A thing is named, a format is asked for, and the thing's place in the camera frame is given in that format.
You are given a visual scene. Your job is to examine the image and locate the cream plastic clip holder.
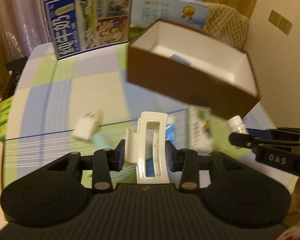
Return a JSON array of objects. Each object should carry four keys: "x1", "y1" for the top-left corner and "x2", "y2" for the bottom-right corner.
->
[{"x1": 124, "y1": 112, "x2": 170, "y2": 184}]

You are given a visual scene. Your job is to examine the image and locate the quilted beige chair cover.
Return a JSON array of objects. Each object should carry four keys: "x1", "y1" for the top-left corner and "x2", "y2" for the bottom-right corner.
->
[{"x1": 201, "y1": 2, "x2": 250, "y2": 49}]

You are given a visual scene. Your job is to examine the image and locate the green white medicine box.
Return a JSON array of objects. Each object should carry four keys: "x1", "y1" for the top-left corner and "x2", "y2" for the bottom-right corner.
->
[{"x1": 187, "y1": 105, "x2": 213, "y2": 155}]

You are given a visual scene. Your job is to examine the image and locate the small white pill bottle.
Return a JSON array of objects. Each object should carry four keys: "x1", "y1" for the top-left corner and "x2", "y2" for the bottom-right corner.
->
[{"x1": 227, "y1": 115, "x2": 249, "y2": 134}]

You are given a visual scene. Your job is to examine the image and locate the dark blue milk carton box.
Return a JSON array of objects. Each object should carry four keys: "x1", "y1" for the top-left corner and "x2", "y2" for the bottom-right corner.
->
[{"x1": 44, "y1": 0, "x2": 132, "y2": 60}]

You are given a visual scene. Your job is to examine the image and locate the checkered tablecloth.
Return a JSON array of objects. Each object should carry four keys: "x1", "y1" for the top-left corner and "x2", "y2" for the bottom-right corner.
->
[{"x1": 0, "y1": 41, "x2": 298, "y2": 188}]

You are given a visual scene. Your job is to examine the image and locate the green tissue packs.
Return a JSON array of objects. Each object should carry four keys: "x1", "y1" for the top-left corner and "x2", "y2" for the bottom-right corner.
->
[{"x1": 0, "y1": 96, "x2": 13, "y2": 142}]

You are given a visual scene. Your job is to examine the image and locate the pink curtain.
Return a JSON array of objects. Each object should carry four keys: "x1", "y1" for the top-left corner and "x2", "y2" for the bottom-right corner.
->
[{"x1": 0, "y1": 0, "x2": 51, "y2": 63}]

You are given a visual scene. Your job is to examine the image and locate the light blue milk carton box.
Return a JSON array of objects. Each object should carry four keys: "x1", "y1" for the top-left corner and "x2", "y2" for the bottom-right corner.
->
[{"x1": 129, "y1": 0, "x2": 209, "y2": 41}]

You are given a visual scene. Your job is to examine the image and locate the blue white medicine box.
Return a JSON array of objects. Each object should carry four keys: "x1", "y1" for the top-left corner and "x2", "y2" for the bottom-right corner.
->
[{"x1": 169, "y1": 54, "x2": 191, "y2": 66}]

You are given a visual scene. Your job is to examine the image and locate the white usb charger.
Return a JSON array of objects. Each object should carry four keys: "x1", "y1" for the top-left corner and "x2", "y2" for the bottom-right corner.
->
[{"x1": 71, "y1": 111, "x2": 103, "y2": 141}]

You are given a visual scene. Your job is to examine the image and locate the blue ointment tube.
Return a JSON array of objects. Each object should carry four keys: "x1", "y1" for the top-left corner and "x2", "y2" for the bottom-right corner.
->
[{"x1": 146, "y1": 122, "x2": 176, "y2": 177}]

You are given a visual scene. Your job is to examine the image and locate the wall power outlet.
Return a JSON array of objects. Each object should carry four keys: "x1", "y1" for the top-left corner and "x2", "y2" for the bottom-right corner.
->
[
  {"x1": 268, "y1": 10, "x2": 282, "y2": 27},
  {"x1": 278, "y1": 17, "x2": 293, "y2": 35}
]

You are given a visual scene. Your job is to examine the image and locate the brown open cardboard box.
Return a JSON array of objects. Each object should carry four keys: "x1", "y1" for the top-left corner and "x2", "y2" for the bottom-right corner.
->
[{"x1": 127, "y1": 20, "x2": 261, "y2": 119}]

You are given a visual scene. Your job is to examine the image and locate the mint green handheld fan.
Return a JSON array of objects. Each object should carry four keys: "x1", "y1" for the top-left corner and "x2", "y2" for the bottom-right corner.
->
[{"x1": 91, "y1": 132, "x2": 113, "y2": 151}]

